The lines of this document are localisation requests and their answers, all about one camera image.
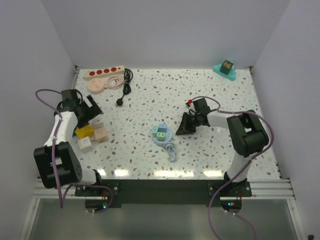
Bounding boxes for beige cube plug adapter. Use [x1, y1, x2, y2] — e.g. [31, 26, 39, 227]
[94, 127, 109, 143]

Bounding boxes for pink round power strip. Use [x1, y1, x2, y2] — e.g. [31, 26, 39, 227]
[87, 78, 105, 95]

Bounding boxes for light blue cable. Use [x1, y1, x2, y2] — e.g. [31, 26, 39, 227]
[162, 142, 178, 162]

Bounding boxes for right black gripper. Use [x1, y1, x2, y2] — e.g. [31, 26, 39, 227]
[175, 112, 200, 136]

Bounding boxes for white charger block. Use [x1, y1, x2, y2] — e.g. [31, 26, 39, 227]
[91, 120, 104, 129]

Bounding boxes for black power strip cable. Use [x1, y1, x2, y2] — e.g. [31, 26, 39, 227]
[115, 68, 135, 108]

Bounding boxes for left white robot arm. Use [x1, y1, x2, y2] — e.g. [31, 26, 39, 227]
[33, 89, 104, 196]

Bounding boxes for yellow cube socket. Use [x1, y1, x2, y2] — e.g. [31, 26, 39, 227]
[75, 124, 94, 139]

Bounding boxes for white cube plug adapter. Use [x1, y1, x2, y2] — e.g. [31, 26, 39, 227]
[77, 136, 94, 153]

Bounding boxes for beige power strip red sockets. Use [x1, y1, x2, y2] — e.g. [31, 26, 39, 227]
[83, 65, 125, 81]

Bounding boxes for light blue round power strip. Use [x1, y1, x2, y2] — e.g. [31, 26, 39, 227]
[151, 126, 173, 146]

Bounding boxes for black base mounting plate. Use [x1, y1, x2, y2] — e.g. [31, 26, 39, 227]
[74, 178, 252, 209]

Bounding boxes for green small charger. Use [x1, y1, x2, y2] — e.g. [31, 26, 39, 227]
[156, 132, 166, 141]

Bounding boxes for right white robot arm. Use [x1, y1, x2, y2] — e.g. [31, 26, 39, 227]
[175, 96, 273, 197]

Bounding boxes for teal power strip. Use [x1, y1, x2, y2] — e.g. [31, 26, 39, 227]
[212, 63, 237, 82]

